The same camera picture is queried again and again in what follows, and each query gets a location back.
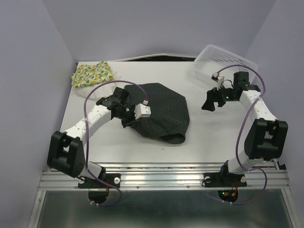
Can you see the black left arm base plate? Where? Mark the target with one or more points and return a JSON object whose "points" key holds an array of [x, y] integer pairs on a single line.
{"points": [[101, 195]]}

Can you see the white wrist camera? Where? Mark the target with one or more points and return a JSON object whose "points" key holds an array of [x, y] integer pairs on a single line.
{"points": [[142, 111], [218, 79]]}

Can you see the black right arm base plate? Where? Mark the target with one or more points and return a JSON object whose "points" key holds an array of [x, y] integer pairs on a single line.
{"points": [[229, 184]]}

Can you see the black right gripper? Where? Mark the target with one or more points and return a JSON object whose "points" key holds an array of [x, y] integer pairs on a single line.
{"points": [[213, 95]]}

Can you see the white pleated skirt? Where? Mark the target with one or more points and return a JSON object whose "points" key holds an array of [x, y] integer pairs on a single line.
{"points": [[103, 91]]}

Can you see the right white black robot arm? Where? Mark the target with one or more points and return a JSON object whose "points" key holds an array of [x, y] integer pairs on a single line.
{"points": [[265, 139]]}

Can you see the black skirt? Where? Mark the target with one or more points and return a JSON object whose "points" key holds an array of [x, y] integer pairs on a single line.
{"points": [[169, 119]]}

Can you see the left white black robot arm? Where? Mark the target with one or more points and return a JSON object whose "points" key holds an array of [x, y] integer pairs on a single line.
{"points": [[66, 152]]}

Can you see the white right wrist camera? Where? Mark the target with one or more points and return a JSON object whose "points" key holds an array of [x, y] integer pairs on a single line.
{"points": [[218, 79]]}

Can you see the white plastic basket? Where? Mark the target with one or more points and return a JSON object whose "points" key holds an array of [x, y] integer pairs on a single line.
{"points": [[212, 59]]}

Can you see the aluminium extrusion rail frame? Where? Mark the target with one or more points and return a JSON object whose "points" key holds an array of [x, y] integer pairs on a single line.
{"points": [[167, 195]]}

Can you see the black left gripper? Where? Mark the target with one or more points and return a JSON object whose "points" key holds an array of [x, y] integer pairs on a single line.
{"points": [[125, 123]]}

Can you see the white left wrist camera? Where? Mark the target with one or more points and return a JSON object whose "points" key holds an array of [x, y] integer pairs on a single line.
{"points": [[142, 111]]}

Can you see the lemon print skirt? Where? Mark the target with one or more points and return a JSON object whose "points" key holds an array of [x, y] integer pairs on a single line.
{"points": [[89, 75]]}

